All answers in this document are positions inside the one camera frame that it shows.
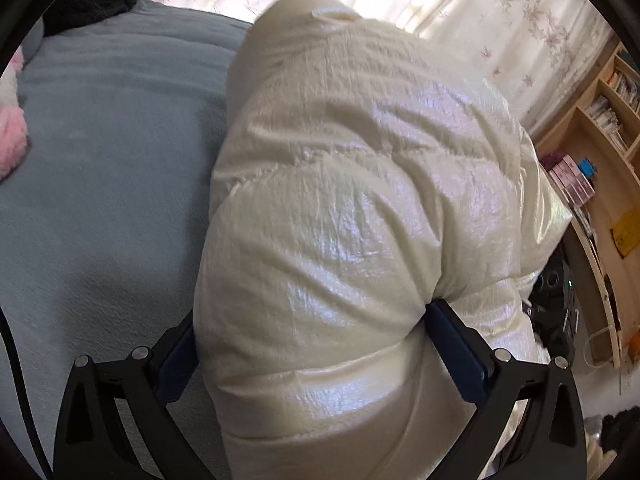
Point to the wooden shelf desk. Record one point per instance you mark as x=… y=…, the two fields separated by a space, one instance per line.
x=600 y=195

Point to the pink white drawer organizer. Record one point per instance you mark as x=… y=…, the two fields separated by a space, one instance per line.
x=570 y=180

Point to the blue-grey bed blanket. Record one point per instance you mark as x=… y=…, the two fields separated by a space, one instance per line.
x=115 y=160

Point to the grey-blue pillow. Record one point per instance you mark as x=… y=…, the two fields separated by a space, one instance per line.
x=32 y=40

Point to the row of books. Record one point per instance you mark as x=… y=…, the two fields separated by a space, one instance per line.
x=612 y=105

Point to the blue toy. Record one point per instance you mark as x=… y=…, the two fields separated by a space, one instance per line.
x=587 y=167

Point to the white floral curtain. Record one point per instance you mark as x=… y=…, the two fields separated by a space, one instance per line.
x=450 y=5

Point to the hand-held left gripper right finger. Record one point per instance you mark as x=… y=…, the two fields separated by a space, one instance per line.
x=457 y=350

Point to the white shiny puffer jacket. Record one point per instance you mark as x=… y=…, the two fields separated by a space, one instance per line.
x=360 y=220

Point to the white pink cat plush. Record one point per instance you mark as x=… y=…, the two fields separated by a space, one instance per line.
x=10 y=130

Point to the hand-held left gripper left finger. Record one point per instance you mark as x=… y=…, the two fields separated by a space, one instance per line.
x=172 y=365

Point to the yellow paper item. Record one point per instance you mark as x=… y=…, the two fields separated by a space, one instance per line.
x=627 y=235

